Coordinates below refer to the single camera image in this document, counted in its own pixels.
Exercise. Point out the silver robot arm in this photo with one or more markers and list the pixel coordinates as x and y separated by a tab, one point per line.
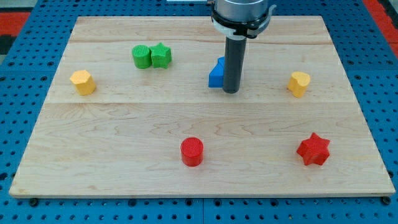
241	19

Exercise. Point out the yellow heart block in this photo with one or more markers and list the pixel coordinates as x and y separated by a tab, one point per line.
298	83

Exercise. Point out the red cylinder block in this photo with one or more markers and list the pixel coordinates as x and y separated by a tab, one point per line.
192	151

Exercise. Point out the blue wedge block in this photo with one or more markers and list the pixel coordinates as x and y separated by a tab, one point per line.
215	78

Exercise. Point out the light wooden board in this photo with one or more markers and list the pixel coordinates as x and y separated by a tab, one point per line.
123	140

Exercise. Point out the green star block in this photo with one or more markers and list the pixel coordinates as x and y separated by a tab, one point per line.
160	55

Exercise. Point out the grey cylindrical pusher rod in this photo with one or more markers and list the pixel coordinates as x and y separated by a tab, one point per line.
233	64

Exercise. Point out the green cylinder block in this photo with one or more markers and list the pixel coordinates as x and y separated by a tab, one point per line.
142	56

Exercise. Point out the yellow hexagon block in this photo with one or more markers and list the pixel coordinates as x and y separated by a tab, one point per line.
83	82

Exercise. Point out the red star block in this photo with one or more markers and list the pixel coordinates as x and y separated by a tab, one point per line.
314	150

